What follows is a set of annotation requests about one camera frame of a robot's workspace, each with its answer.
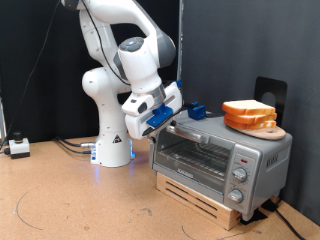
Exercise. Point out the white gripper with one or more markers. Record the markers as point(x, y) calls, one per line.
point(136, 120)

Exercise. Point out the blue spatula grip block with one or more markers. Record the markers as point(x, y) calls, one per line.
point(196, 111)

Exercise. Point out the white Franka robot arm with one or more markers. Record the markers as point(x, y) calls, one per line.
point(110, 100)

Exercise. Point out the silver oven knob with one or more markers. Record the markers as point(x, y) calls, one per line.
point(240, 174)
point(235, 196)

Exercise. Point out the silver toaster oven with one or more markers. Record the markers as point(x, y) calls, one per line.
point(266, 173)

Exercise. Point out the wooden slatted crate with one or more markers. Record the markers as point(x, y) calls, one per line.
point(200, 205)

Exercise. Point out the vertical aluminium pole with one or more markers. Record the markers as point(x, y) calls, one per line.
point(180, 40)

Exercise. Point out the round wooden cutting board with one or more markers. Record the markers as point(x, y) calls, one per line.
point(270, 134)

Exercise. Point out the black foam pad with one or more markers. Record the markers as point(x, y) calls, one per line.
point(255, 216)

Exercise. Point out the emergency stop button box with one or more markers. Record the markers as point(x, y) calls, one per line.
point(18, 148)

